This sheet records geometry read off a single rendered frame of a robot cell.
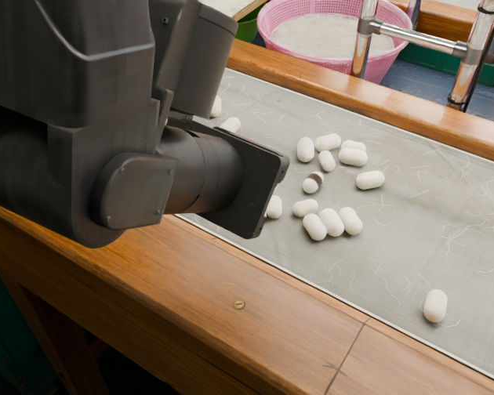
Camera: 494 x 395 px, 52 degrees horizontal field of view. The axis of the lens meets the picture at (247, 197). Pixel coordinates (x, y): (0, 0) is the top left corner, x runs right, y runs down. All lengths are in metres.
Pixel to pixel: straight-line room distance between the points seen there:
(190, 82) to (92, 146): 0.09
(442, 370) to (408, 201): 0.23
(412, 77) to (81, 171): 0.83
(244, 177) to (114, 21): 0.19
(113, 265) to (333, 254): 0.23
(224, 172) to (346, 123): 0.41
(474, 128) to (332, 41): 0.32
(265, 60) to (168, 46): 0.56
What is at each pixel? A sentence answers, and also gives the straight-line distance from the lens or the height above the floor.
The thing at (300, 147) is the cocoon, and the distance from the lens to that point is 0.65.
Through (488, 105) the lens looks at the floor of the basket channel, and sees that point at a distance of 0.96.
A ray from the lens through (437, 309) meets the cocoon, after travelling 0.52.
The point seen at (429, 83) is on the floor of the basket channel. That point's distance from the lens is 0.98.
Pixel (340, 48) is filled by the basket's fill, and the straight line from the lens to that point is 0.94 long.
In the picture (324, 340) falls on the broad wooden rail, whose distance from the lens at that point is 0.47.
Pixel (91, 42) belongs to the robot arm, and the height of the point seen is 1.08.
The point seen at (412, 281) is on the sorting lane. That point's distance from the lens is 0.56.
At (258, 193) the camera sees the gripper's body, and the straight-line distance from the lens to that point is 0.36.
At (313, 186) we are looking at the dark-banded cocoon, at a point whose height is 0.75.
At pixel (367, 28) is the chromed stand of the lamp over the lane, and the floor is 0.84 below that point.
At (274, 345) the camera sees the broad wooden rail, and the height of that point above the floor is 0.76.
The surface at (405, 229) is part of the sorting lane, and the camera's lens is 0.60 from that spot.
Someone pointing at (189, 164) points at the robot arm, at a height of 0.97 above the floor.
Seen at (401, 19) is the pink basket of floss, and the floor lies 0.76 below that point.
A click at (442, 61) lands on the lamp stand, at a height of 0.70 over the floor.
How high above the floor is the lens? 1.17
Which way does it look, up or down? 45 degrees down
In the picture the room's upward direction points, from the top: straight up
